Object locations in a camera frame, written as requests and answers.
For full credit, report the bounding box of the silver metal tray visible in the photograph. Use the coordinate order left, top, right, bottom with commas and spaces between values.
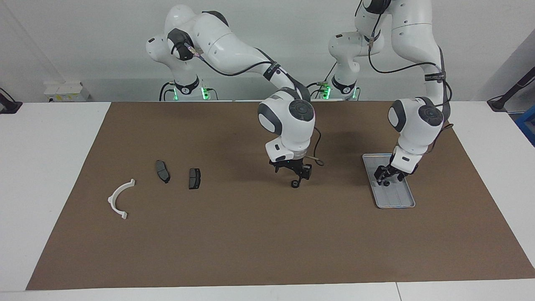
362, 153, 416, 209

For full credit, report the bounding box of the brown table mat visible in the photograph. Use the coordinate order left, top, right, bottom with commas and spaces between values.
26, 100, 535, 291

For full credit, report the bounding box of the elongated dark brake pad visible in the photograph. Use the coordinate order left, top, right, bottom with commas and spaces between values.
155, 160, 171, 184

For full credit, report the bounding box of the blue bin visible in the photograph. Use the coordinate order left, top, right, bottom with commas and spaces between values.
515, 105, 535, 147

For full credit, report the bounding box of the white cardboard box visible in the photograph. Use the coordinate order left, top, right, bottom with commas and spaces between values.
44, 82, 90, 103

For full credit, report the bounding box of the black table clamp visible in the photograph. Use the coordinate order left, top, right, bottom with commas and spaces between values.
0, 88, 22, 114

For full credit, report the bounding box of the black left base cable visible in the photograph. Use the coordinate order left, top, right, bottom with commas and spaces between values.
306, 63, 337, 100

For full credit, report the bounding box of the black base cable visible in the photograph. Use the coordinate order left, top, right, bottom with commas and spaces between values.
159, 81, 219, 102
306, 63, 337, 100

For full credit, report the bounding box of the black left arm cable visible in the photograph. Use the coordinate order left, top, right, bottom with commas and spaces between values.
353, 0, 454, 126

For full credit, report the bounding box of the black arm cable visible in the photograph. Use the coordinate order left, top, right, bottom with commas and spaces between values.
169, 40, 325, 167
353, 0, 454, 126

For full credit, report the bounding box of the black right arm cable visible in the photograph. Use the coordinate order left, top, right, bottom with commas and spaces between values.
169, 40, 325, 167

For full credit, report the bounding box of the black right base cable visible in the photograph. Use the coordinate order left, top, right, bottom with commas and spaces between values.
159, 81, 219, 102

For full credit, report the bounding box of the white curved plastic bracket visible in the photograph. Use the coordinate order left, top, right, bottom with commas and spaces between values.
108, 179, 136, 220

